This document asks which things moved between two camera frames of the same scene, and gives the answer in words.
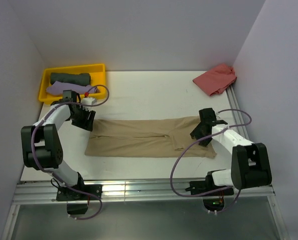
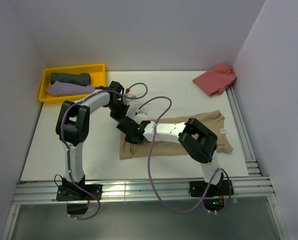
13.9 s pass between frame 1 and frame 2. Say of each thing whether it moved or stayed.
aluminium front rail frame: stayed
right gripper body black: moved
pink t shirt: stayed
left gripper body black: moved
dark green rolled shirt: stayed
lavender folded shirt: stayed
